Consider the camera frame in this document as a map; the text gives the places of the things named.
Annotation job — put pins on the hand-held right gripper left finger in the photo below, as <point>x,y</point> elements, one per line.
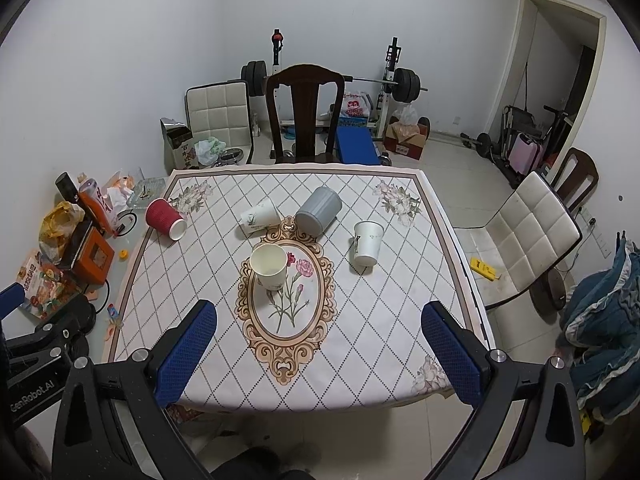
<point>186,350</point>

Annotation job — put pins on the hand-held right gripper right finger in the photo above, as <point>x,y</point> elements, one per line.
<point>452,355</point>

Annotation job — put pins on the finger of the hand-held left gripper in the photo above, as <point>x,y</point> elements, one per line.
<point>10,301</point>

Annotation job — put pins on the red ribbed paper cup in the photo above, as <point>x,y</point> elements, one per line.
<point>162,215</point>

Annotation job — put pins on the white floral paper cup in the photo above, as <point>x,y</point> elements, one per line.
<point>260,216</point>

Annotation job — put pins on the grey ribbed plastic cup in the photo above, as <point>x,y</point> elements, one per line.
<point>317,207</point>

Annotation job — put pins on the printed snack packet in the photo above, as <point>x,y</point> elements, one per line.
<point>42,285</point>

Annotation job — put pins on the yellow plastic bag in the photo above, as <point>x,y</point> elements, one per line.
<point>57,225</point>

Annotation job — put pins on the yellow tool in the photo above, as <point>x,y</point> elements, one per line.
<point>482,266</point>

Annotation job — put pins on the orange box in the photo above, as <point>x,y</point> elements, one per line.
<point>95,257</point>

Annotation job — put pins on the floral printed tablecloth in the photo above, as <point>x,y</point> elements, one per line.
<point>350,320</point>

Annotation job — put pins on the yellow bottle cap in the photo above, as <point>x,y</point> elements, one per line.
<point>123,254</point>

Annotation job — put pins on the black bottle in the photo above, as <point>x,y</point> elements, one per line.
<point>66,187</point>

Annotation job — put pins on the orange packet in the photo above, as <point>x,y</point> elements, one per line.
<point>95,205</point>

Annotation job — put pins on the black office chair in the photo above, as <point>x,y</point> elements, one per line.
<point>260,465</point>

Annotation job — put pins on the white padded chair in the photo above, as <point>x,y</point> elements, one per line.
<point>217,105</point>
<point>530,230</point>

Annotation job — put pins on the blue denim garment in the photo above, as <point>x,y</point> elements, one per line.
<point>605,310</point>

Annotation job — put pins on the glass ashtray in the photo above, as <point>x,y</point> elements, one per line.
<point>147,190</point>

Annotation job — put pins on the silver printed carton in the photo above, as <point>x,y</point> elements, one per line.
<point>180,152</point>

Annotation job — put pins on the metal bowl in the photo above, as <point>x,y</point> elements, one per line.
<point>230,155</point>

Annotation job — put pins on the green white plastic bag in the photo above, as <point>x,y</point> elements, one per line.
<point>210,150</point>

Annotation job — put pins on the brown cardboard box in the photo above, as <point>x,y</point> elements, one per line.
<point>407,147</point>

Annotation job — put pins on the pink suitcase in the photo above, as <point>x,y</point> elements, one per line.
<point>525,155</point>

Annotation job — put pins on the black dumbbell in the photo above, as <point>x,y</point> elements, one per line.
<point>484,144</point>

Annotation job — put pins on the dark wooden chair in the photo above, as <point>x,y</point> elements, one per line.
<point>305,85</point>
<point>580,165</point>

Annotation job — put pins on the blue bench pad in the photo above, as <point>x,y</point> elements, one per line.
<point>357,145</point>

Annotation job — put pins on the folded black stroller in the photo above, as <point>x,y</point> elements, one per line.
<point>520,117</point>

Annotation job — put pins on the black kick scooter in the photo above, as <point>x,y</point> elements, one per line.
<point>556,125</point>

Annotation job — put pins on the white barbell rack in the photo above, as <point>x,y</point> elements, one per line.
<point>386,110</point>

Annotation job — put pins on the red printed plastic bag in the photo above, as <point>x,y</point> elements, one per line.
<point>356,107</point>

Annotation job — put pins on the black barbell with plates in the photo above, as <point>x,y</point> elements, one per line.
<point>407,85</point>

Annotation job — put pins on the wall socket with plug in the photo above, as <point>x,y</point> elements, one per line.
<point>590,217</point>

